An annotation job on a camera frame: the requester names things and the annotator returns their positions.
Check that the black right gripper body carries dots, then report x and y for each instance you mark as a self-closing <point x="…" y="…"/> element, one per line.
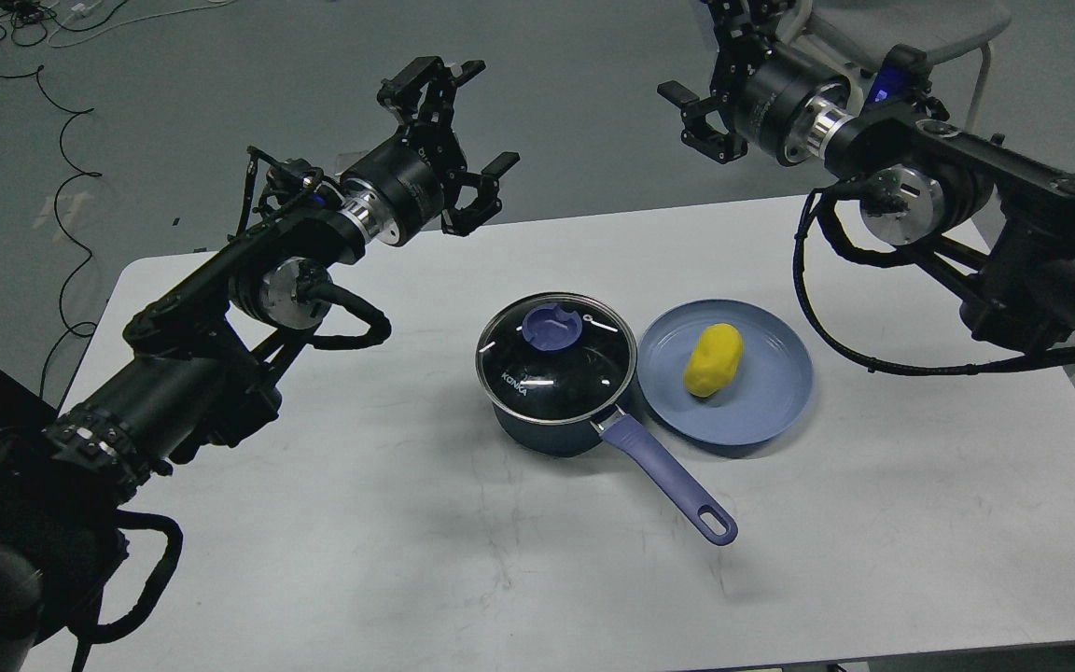
<point x="769" y="92"/>

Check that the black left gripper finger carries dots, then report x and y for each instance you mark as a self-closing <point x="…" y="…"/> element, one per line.
<point x="486" y="203"/>
<point x="425" y="89"/>

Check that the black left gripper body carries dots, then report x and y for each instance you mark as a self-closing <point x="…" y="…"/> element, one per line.
<point x="395" y="190"/>

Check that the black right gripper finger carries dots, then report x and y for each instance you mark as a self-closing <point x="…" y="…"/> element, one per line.
<point x="697" y="133"/>

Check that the glass lid with purple knob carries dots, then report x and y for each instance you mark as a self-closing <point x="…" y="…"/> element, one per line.
<point x="555" y="358"/>

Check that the yellow potato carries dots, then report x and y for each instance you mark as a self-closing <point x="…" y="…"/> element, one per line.
<point x="714" y="360"/>

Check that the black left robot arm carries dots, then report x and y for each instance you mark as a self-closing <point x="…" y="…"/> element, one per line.
<point x="207" y="359"/>

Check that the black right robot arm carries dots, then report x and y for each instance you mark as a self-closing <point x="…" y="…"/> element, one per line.
<point x="994" y="227"/>

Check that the blue round plate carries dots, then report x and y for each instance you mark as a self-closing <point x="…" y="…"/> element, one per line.
<point x="769" y="393"/>

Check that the grey chair white frame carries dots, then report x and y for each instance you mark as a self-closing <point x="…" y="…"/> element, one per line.
<point x="854" y="37"/>

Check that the dark blue saucepan purple handle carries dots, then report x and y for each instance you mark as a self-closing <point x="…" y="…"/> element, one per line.
<point x="616" y="427"/>

